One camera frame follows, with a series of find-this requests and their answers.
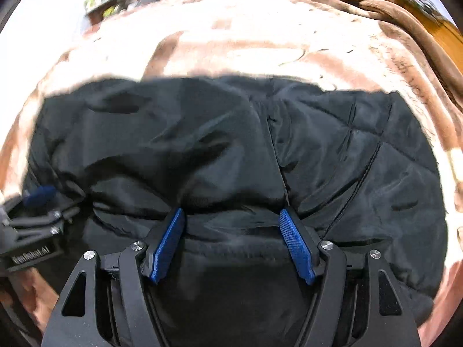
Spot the brown bear printed blanket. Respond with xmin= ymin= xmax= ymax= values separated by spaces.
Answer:
xmin=0 ymin=0 xmax=463 ymax=347

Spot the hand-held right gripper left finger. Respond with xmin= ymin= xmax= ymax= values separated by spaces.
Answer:
xmin=41 ymin=207 xmax=187 ymax=347

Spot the black puffer jacket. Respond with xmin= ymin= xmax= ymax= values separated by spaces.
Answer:
xmin=27 ymin=74 xmax=449 ymax=347

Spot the wooden bed frame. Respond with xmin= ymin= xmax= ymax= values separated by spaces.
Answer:
xmin=394 ymin=0 xmax=463 ymax=56

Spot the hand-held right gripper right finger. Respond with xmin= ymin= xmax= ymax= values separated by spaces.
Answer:
xmin=278 ymin=208 xmax=422 ymax=347

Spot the black power strip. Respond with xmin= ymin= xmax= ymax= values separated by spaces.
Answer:
xmin=411 ymin=0 xmax=447 ymax=20

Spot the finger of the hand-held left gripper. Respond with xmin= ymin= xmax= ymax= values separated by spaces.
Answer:
xmin=6 ymin=207 xmax=81 ymax=236
xmin=0 ymin=185 xmax=57 ymax=218

